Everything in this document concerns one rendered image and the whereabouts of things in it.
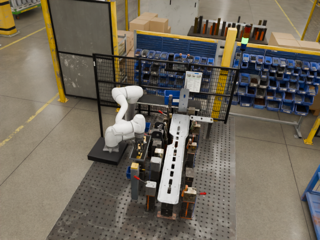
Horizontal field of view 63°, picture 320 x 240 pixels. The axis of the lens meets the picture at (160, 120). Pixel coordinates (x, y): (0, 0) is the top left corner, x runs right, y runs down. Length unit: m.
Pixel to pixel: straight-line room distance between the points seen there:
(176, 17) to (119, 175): 7.02
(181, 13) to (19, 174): 6.90
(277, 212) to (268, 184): 0.48
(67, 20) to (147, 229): 3.59
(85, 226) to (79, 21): 3.29
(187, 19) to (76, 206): 7.49
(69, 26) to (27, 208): 2.90
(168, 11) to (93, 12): 4.92
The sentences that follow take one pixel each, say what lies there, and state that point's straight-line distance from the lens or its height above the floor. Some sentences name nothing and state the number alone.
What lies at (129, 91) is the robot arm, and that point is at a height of 1.56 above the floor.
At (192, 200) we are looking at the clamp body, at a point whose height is 0.97.
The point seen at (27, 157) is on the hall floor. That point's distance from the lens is 4.50.
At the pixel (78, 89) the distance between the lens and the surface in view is 5.37.
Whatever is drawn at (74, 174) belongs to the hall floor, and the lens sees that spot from 4.03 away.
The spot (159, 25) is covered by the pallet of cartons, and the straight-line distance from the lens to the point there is 7.11.
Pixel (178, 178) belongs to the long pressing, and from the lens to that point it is 2.53.
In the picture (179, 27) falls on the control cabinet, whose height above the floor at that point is 0.34.
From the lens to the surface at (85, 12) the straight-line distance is 4.68.
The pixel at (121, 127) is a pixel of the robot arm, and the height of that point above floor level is 1.57.
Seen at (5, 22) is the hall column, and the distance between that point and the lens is 9.75.
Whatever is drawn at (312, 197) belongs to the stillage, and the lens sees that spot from 4.09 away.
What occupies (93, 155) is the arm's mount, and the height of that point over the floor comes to 0.77.
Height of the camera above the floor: 2.87
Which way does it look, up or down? 35 degrees down
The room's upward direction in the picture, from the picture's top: 3 degrees clockwise
